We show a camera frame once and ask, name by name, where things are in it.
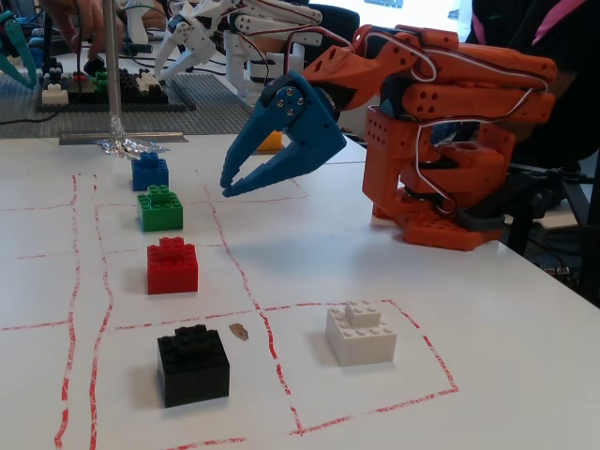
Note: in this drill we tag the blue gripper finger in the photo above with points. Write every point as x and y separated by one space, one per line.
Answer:
274 173
262 129

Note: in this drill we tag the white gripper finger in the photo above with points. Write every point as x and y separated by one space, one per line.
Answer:
183 64
173 42

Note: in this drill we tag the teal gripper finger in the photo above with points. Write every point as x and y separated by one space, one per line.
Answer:
7 62
21 49

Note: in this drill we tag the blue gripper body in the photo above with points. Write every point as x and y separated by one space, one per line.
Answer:
315 136

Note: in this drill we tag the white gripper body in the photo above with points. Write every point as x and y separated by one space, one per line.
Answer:
184 46

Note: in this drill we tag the yellow brick block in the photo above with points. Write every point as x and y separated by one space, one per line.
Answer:
272 140

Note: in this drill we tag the small black brick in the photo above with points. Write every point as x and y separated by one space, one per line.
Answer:
96 64

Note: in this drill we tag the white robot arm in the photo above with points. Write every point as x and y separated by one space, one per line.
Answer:
262 42

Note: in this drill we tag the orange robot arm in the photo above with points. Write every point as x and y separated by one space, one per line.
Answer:
450 98

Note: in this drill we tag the small white brick block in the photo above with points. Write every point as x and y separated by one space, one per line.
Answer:
55 95

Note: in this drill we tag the blue brick block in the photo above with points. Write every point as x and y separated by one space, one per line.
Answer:
150 173

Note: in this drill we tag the green brick block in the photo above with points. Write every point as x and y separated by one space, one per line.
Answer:
159 213

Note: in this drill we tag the red brick block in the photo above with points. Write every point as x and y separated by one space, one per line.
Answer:
172 272

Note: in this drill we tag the black brick block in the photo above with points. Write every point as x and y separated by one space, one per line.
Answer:
194 370

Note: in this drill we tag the person's bare hand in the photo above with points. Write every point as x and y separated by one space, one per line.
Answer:
84 16

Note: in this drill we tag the white robot part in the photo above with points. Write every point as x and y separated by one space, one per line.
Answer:
138 25

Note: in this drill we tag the grey studded baseplate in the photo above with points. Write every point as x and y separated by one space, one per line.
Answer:
206 119

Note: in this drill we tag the black brick pile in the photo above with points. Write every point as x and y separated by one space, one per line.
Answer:
131 89

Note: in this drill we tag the metal pole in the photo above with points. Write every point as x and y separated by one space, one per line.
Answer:
113 70

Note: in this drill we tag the small green brick stack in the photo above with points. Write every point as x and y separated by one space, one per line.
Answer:
100 82

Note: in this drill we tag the crumpled aluminium foil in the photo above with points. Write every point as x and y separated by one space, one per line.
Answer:
131 146

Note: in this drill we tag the grey tape strip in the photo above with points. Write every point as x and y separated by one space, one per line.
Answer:
84 139

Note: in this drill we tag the small brown scrap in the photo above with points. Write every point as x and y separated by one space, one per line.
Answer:
239 331

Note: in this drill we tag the black table clamp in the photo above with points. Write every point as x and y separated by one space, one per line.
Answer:
480 219

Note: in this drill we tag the person in dark shirt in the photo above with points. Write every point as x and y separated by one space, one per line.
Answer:
562 56

